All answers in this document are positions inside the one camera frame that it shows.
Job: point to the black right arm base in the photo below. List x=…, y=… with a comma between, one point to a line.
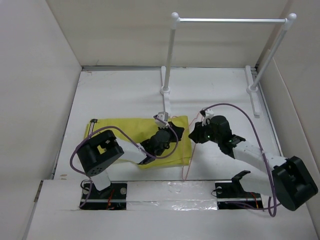
x=230, y=194

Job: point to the pink wire hanger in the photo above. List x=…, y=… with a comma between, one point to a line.
x=186, y=166

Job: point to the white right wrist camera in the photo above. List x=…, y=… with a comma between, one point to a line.
x=207, y=114

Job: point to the aluminium frame rail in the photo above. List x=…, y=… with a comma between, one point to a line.
x=103, y=68

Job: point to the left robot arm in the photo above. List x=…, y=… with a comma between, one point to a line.
x=98, y=152

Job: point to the yellow trousers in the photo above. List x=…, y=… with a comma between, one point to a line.
x=140, y=129

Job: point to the white clothes rack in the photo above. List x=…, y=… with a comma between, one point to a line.
x=252, y=82

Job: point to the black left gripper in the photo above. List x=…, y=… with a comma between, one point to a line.
x=178, y=130

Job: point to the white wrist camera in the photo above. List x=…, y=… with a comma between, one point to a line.
x=161, y=119
x=207, y=114

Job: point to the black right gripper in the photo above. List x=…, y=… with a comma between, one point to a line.
x=199, y=130

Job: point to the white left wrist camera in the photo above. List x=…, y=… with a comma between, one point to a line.
x=161, y=119

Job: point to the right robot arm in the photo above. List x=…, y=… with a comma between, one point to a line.
x=288, y=178

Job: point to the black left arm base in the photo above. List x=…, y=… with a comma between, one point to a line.
x=113, y=198

